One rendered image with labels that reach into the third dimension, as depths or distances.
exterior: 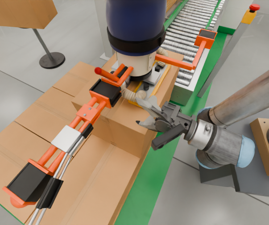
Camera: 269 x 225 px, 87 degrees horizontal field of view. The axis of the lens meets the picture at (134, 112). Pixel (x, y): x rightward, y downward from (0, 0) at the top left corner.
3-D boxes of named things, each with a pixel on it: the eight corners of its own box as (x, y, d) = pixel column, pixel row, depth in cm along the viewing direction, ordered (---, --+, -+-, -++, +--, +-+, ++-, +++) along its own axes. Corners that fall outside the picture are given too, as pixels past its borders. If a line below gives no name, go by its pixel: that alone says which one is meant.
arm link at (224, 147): (236, 172, 44) (259, 167, 35) (196, 154, 47) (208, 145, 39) (240, 145, 48) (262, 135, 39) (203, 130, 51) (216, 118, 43)
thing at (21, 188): (39, 162, 43) (29, 158, 39) (57, 174, 41) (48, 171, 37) (15, 190, 39) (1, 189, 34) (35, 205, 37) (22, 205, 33)
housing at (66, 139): (70, 130, 49) (65, 123, 45) (86, 138, 47) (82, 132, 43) (55, 147, 46) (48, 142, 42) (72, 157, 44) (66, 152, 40)
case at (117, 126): (129, 80, 131) (127, 38, 97) (170, 95, 122) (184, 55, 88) (91, 134, 103) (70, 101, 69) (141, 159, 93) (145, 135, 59)
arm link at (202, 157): (215, 143, 61) (231, 133, 50) (219, 172, 56) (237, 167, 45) (193, 140, 62) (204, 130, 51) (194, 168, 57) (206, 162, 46)
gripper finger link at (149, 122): (144, 117, 60) (163, 117, 54) (138, 128, 58) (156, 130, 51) (140, 112, 59) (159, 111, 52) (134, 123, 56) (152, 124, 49)
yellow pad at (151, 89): (155, 61, 84) (155, 54, 80) (171, 66, 82) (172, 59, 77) (127, 102, 68) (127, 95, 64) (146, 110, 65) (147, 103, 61)
